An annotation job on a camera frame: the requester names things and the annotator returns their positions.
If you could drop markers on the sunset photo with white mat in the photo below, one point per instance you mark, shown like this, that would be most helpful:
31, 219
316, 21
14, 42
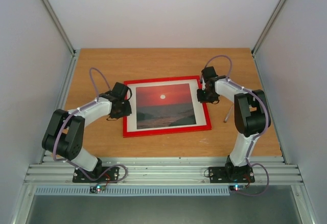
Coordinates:
166, 106

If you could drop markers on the right aluminium corner post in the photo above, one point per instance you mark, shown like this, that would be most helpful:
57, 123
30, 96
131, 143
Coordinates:
272, 19

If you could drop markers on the aluminium corner post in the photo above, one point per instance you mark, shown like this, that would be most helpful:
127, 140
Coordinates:
58, 25
272, 19

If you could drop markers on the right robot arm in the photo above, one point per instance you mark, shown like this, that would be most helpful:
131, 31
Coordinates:
251, 117

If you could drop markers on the right circuit board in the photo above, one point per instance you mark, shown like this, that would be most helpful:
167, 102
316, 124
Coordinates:
238, 187

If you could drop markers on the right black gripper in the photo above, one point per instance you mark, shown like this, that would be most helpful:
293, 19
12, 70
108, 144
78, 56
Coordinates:
207, 96

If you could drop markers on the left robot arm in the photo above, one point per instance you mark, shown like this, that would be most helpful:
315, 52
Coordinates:
65, 132

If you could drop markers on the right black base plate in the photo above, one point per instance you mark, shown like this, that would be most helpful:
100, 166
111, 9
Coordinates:
231, 175

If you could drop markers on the red picture frame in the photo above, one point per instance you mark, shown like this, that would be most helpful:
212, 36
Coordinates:
166, 132

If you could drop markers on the clear handle screwdriver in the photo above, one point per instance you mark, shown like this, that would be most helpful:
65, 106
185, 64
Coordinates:
228, 114

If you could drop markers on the circuit board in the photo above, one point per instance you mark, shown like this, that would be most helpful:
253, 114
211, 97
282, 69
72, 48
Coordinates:
238, 187
97, 189

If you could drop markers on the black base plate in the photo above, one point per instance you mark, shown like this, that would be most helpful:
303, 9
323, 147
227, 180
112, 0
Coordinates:
110, 174
231, 175

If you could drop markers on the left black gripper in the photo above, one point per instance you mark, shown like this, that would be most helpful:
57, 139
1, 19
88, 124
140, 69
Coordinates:
128, 112

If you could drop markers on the left circuit board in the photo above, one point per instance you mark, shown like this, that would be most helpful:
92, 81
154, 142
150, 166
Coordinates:
97, 189

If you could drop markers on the left aluminium corner post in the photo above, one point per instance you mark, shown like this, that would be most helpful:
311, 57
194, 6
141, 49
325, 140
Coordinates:
58, 25

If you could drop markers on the aluminium rail base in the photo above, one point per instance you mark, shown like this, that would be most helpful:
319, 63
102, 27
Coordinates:
273, 171

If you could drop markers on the grey slotted cable duct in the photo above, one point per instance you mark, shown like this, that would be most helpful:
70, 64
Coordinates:
124, 191

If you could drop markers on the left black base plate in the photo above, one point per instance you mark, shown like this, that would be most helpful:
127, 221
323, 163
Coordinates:
110, 174

